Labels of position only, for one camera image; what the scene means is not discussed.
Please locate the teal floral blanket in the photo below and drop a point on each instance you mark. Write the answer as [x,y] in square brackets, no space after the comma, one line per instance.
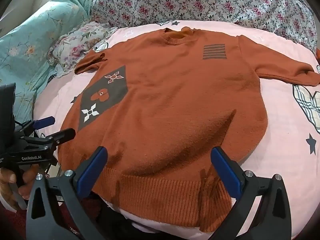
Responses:
[37,30]

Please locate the orange knit sweater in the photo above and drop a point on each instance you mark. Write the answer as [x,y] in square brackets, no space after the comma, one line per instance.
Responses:
[175,105]

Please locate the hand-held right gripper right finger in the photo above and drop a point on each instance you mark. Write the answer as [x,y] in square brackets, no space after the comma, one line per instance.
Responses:
[226,170]

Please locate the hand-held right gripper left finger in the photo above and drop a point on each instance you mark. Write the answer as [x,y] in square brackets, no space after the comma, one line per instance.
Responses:
[92,170]

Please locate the floral pillow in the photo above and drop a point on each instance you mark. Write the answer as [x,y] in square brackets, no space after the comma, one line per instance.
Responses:
[75,45]

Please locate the white floral quilt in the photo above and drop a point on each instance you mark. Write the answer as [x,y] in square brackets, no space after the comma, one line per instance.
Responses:
[200,0]

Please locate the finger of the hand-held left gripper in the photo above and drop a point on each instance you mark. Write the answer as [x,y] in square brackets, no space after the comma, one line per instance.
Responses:
[46,122]
[61,135]

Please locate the pink printed bed sheet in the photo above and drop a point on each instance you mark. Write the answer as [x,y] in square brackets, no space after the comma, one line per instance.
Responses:
[287,155]

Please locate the person's left hand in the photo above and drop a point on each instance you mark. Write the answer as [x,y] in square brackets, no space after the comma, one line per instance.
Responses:
[27,180]

